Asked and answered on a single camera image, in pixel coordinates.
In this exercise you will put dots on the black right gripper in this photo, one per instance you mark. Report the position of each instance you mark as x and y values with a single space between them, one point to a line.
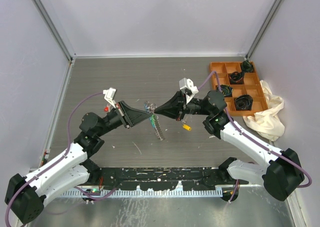
175 108

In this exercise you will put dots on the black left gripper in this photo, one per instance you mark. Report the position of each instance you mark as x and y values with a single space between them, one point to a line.
130 116

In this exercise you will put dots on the metal key holder blue handle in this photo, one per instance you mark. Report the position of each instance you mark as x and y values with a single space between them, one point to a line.
150 107

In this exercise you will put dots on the green key tag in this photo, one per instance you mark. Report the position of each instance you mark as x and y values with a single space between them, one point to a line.
152 121

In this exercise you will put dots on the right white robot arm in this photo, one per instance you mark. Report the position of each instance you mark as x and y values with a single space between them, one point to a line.
278 171

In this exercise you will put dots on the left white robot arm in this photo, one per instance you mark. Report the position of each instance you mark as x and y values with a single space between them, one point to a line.
28 195

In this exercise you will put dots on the yellow tag key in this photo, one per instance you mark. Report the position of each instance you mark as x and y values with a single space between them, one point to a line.
186 125

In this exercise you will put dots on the rolled blue yellow tie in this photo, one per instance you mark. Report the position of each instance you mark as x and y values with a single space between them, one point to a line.
226 90

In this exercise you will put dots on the orange wooden divided tray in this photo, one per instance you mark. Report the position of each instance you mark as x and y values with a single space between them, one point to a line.
251 86

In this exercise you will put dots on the cream cloth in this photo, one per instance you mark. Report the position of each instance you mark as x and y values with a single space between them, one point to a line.
267 123

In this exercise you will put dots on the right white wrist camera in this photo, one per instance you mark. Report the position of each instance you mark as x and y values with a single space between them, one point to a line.
188 88

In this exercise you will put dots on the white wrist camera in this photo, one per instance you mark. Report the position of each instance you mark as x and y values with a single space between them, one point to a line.
188 88
109 95

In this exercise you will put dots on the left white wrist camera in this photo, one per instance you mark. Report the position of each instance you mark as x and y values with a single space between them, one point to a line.
109 95

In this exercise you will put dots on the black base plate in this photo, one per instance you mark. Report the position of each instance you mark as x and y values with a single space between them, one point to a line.
159 178

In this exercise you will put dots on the white slotted cable duct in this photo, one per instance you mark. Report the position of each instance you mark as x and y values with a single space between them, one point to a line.
176 193

